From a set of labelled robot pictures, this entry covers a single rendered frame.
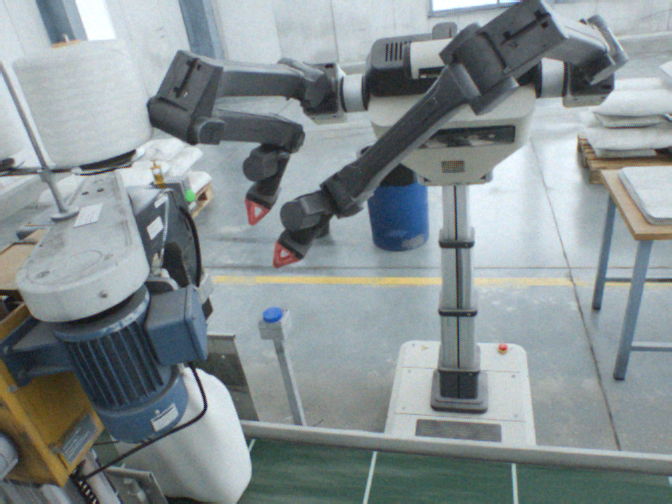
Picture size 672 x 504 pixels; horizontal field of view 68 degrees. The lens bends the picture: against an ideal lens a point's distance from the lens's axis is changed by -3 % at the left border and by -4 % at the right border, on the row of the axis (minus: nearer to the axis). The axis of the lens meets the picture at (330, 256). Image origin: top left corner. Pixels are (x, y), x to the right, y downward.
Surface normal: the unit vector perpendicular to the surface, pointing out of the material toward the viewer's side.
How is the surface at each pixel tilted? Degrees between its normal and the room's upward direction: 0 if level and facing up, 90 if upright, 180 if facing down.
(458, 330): 90
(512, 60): 63
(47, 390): 90
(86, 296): 90
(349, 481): 0
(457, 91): 82
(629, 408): 0
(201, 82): 56
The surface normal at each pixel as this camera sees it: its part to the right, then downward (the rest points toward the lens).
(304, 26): -0.23, 0.51
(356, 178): -0.73, 0.31
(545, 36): -0.35, 0.07
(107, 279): 0.78, 0.23
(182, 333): 0.18, 0.47
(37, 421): 0.96, 0.00
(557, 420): -0.14, -0.86
